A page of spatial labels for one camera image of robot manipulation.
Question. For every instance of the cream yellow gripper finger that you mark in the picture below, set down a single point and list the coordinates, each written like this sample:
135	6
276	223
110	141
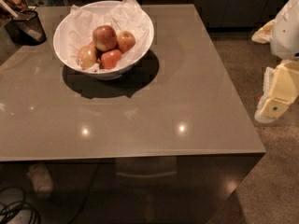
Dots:
280	90

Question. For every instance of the red apple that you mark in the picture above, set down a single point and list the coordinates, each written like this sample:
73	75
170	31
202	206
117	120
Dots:
104	38
126	41
110	58

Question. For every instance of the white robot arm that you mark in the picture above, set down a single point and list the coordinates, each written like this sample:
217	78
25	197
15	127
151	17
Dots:
282	33

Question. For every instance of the left yellowish apple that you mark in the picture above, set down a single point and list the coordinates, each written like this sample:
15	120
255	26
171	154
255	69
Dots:
86	57

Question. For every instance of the white crumpled paper liner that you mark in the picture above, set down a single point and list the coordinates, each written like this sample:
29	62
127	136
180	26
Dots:
126	15

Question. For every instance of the white object under table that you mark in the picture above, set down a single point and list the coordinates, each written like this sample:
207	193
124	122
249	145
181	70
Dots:
41	180

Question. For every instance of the black mesh basket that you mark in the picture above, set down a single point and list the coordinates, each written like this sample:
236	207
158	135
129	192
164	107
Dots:
30	29

